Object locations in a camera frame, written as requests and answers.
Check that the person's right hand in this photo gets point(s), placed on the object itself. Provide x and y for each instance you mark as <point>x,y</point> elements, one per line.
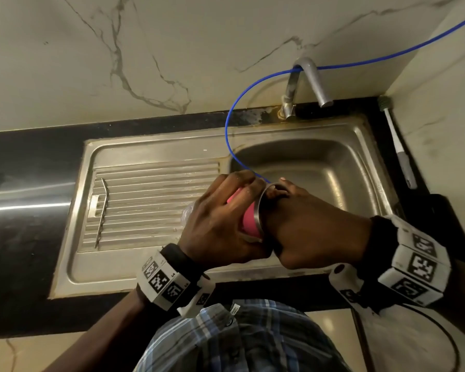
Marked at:
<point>317,236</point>

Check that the person's left hand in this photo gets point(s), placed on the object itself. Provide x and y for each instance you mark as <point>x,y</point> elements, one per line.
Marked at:
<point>213,228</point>

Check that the clear plastic lid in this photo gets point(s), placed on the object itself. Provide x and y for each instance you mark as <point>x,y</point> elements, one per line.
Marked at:
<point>186,214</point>

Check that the pink steel tumbler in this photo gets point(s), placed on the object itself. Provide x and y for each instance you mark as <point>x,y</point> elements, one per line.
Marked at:
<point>250,220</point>

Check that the bent metal straw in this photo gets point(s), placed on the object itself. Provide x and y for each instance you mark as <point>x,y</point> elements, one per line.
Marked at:
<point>100,216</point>

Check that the white bottle brush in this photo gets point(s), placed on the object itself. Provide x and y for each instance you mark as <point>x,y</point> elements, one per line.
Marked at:
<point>401,151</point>

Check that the person's left forearm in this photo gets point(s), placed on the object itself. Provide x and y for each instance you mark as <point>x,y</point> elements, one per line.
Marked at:
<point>93,337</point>

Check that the stainless steel sink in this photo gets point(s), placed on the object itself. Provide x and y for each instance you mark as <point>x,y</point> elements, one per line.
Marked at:
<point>333,162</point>

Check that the black right wrist band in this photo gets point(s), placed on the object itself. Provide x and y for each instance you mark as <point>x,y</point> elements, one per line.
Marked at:
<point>407,259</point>

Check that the thin blue tube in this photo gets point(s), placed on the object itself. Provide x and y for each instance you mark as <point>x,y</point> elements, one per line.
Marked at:
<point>228,123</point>

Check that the blue plaid clothing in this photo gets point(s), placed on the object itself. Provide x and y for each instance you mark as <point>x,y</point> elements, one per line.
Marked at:
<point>240,340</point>

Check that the metal faucet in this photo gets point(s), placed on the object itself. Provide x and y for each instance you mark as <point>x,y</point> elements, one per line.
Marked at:
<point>314,81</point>

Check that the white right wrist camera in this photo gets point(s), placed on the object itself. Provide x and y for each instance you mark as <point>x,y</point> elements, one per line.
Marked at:
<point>346,286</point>

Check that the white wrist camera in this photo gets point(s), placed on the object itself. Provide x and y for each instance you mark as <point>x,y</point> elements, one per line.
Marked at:
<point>346,286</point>
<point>195,302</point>

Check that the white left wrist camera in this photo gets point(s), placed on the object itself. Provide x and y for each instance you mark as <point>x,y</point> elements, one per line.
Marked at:
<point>195,302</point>

